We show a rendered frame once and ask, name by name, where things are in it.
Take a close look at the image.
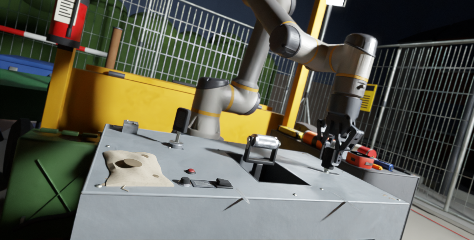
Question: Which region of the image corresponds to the black knob lever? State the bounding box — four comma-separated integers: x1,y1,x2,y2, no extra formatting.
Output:
169,107,192,149

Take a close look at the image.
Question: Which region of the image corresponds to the silver roller handle lever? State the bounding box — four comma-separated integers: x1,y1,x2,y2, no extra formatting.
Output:
240,134,281,180

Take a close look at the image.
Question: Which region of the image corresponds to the black key tray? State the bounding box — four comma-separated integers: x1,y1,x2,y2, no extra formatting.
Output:
190,178,234,190

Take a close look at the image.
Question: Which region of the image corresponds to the blue handled screwdriver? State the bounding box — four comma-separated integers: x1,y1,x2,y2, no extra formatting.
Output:
372,157,395,172

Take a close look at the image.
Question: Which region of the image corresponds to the yellow black tool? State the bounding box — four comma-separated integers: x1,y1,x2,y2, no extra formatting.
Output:
278,125,305,139

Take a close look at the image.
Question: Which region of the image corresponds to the green jerry can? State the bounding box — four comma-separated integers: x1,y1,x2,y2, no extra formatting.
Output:
0,128,101,226

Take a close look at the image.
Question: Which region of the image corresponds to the grey mesh fence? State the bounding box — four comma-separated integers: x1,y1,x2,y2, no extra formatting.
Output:
0,0,297,114

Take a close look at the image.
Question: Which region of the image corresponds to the red fire extinguisher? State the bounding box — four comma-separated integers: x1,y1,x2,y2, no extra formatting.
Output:
46,0,94,50

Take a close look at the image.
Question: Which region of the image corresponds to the yellow sign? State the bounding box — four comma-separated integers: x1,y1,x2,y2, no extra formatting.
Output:
359,83,378,113

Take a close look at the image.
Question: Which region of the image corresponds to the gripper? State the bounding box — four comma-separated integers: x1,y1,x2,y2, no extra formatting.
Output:
316,111,365,171

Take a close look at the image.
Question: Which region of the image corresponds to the grey console body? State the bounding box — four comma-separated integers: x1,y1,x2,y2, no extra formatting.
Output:
70,123,411,240

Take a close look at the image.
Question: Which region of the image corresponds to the grey side box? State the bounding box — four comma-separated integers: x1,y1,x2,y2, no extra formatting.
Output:
270,121,421,204

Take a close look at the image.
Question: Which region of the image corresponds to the grey metal bracket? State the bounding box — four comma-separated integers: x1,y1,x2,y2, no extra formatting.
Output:
122,120,139,135

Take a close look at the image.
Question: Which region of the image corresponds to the yellow machine body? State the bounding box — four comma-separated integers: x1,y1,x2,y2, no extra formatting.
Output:
40,47,286,145

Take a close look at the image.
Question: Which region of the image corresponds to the blue bin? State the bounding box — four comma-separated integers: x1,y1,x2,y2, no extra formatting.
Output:
0,54,54,77

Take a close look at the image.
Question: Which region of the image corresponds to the red white barrier pole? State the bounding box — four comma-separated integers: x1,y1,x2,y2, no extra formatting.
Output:
0,25,108,58

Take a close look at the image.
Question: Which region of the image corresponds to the yellow cab post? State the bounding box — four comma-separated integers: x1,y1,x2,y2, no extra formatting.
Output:
282,0,336,130

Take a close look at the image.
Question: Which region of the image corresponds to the orange tape measure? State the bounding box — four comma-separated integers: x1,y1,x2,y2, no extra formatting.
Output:
345,151,375,170

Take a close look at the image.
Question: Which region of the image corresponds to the red cylinder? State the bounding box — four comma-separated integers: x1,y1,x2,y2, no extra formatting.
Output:
351,144,377,159

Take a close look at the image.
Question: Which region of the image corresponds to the grey barred fence panel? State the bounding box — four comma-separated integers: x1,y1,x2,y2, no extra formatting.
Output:
296,39,474,213

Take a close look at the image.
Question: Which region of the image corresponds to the green bin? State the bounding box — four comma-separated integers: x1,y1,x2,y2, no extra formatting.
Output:
0,69,51,92

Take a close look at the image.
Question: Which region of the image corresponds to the brown tube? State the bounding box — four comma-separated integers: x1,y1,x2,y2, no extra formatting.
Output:
105,27,124,70

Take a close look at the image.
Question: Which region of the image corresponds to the beige cloth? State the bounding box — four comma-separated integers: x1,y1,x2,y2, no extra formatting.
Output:
102,150,175,188

